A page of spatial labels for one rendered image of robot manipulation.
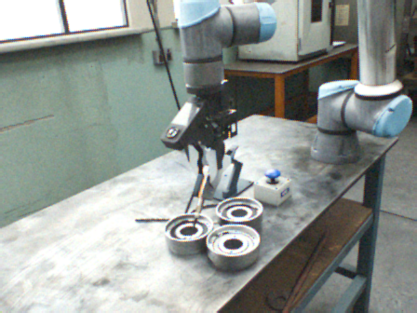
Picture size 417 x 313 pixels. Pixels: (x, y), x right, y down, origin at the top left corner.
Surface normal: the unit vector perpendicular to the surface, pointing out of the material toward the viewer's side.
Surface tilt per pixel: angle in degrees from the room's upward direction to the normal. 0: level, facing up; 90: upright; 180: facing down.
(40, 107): 90
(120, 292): 0
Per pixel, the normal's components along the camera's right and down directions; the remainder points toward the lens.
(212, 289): -0.07, -0.92
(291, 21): -0.65, 0.34
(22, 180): 0.76, 0.20
